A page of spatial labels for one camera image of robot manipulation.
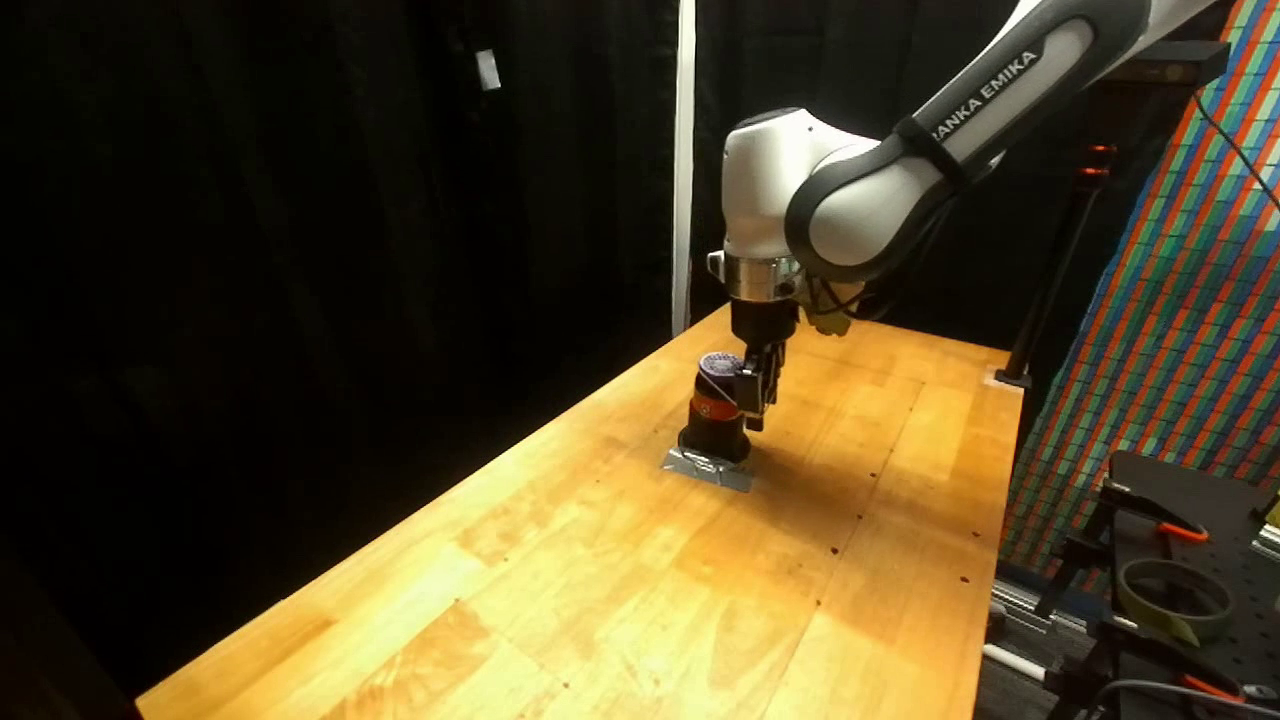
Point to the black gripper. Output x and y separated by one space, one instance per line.
767 325

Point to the white grey Franka robot arm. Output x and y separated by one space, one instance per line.
865 200

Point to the black cup with red label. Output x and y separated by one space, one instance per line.
710 427

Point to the white vertical pole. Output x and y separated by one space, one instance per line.
686 161

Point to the black tripod stand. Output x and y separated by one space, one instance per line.
1054 284

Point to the black curtain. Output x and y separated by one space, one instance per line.
747 65
265 266

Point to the colourful striped board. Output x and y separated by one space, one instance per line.
1175 332

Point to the white paper tag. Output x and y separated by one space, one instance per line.
490 71

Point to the tape roll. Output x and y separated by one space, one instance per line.
1175 631

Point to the orange clamp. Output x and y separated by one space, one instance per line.
1208 684

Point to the wrist camera with tan mount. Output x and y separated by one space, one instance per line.
828 312

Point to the metal rail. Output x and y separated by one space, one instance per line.
1026 642

